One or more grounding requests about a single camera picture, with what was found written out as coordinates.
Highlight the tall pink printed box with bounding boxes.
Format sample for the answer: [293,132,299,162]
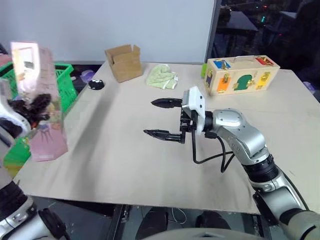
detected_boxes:
[9,41,69,163]

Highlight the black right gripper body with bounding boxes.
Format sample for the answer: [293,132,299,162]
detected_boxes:
[178,107,195,145]

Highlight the open brown cardboard box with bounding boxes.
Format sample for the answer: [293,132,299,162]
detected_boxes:
[104,44,144,84]

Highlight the light green folded towel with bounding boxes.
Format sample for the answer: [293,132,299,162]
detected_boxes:
[145,64,180,91]

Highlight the dark rounded shape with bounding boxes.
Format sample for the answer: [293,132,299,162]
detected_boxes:
[137,206,171,232]

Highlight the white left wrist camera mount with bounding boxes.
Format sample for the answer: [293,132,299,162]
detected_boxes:
[0,79,33,136]

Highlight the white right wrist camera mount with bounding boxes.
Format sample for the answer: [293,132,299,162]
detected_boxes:
[182,86,207,136]

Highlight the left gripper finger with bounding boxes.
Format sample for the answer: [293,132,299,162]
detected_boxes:
[29,93,53,111]
[29,111,50,124]

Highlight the brown cardboard table sheet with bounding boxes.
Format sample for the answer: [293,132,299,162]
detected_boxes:
[12,60,320,215]

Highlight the thin white cable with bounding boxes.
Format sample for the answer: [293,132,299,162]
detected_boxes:
[167,206,187,224]

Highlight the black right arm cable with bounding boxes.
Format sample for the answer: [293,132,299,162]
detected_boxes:
[190,124,235,174]

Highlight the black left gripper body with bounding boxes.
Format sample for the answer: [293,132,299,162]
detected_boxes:
[9,99,33,121]

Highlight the pale purple object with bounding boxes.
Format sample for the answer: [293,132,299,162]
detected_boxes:
[302,80,316,94]

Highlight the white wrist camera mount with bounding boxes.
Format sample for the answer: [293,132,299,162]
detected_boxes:
[182,86,207,136]
[0,79,33,136]

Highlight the green plastic basket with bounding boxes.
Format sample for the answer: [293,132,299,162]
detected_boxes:
[0,61,78,172]

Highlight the wooden latch puzzle box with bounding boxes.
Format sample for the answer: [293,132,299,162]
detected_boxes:
[201,55,281,97]

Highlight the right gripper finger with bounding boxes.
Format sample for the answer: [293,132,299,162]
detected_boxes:
[150,97,185,109]
[143,128,182,144]

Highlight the small purple object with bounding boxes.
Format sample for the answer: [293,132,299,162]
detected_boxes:
[80,69,95,83]

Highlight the black round spotted object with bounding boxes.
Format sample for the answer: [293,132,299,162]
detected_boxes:
[88,79,105,91]

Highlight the grey robot torso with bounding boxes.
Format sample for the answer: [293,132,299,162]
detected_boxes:
[159,229,272,240]

